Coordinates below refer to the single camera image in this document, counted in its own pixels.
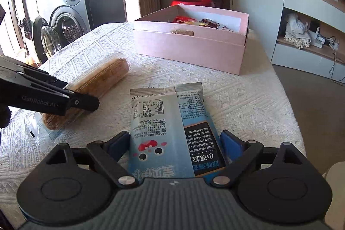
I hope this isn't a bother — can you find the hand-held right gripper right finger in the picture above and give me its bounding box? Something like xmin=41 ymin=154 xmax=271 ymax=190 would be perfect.
xmin=212 ymin=130 xmax=308 ymax=189

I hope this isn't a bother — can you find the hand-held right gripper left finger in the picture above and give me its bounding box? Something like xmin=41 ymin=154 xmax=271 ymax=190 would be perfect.
xmin=44 ymin=131 xmax=139 ymax=189

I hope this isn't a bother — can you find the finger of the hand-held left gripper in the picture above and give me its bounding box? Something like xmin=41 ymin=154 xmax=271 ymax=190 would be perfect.
xmin=0 ymin=76 xmax=100 ymax=116
xmin=0 ymin=56 xmax=70 ymax=91

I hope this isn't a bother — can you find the blue snack packet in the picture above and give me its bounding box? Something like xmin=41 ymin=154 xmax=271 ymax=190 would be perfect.
xmin=127 ymin=82 xmax=227 ymax=179

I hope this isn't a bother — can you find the long biscuit packet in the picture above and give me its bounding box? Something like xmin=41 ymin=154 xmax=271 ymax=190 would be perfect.
xmin=32 ymin=52 xmax=131 ymax=140

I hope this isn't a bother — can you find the pink cardboard box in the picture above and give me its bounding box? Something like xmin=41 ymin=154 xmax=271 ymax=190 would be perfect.
xmin=134 ymin=4 xmax=249 ymax=76

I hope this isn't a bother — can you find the dark red snack bar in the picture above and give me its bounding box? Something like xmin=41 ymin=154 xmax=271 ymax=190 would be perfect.
xmin=199 ymin=18 xmax=220 ymax=28

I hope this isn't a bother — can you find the red spicy snack packet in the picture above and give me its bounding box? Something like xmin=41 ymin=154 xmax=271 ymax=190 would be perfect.
xmin=172 ymin=16 xmax=199 ymax=25

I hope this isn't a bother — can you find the dark cloth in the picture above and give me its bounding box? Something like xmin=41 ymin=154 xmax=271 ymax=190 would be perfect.
xmin=17 ymin=18 xmax=32 ymax=32

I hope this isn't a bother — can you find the white textured tablecloth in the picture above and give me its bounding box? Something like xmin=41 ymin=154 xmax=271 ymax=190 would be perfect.
xmin=0 ymin=21 xmax=307 ymax=220

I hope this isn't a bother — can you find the silver washing machine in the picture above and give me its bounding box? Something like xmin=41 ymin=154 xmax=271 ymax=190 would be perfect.
xmin=32 ymin=5 xmax=93 ymax=65

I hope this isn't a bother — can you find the white fringed cloth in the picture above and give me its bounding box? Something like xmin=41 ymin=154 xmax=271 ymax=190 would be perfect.
xmin=284 ymin=13 xmax=313 ymax=49

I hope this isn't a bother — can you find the white power strip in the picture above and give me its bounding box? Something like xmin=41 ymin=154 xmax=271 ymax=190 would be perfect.
xmin=312 ymin=27 xmax=329 ymax=45

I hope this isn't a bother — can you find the white media cabinet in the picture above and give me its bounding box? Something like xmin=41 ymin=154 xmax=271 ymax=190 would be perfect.
xmin=232 ymin=0 xmax=345 ymax=81

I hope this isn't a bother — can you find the black floor cable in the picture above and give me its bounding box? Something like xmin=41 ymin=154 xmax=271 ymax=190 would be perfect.
xmin=327 ymin=36 xmax=345 ymax=83

